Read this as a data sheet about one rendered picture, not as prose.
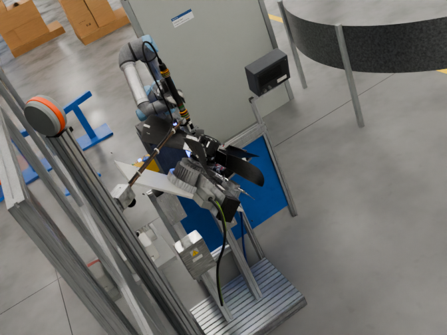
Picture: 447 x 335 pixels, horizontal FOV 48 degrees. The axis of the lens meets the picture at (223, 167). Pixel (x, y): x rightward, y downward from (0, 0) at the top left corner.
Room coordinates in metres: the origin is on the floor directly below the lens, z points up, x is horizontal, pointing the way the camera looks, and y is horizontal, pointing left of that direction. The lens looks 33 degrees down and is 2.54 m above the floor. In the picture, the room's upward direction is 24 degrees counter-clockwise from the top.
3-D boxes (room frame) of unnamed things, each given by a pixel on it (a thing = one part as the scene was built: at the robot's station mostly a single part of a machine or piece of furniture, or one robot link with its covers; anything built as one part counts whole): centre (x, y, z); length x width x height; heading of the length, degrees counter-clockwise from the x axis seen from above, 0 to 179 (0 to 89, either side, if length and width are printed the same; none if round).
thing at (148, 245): (2.03, 0.58, 0.92); 0.17 x 0.16 x 0.11; 105
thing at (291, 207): (2.85, -0.35, 0.39); 0.04 x 0.04 x 0.78; 15
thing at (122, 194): (1.89, 0.47, 1.37); 0.10 x 0.07 x 0.08; 140
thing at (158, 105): (2.63, 0.16, 1.36); 0.11 x 0.08 x 0.11; 90
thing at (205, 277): (2.15, 0.36, 0.58); 0.09 x 0.04 x 1.15; 15
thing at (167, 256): (2.11, 0.57, 0.85); 0.36 x 0.24 x 0.03; 15
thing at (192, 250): (2.06, 0.34, 0.73); 0.15 x 0.09 x 0.22; 105
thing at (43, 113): (1.82, 0.53, 1.88); 0.17 x 0.15 x 0.16; 15
